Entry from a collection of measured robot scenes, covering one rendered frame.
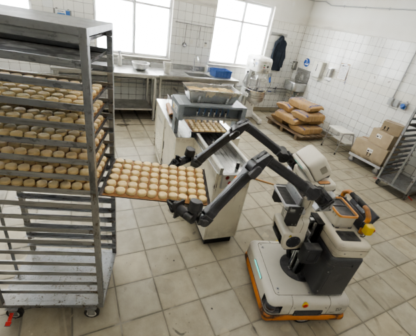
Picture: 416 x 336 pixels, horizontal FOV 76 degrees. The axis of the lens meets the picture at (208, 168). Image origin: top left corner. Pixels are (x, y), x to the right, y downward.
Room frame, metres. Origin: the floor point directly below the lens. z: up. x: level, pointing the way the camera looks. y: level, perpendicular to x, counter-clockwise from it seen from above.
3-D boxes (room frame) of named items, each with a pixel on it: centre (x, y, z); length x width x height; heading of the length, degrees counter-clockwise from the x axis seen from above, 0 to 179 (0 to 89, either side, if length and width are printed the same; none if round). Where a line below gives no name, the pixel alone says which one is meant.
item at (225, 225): (2.26, -0.10, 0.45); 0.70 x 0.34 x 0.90; 23
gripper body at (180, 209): (1.11, 0.09, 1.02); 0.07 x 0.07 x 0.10; 55
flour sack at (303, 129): (5.66, -1.95, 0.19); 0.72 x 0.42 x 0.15; 123
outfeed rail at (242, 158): (2.88, 0.02, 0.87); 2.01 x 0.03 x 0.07; 23
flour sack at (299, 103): (5.87, -1.83, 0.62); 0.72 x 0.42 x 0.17; 35
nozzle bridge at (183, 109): (2.72, 0.11, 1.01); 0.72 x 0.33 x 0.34; 113
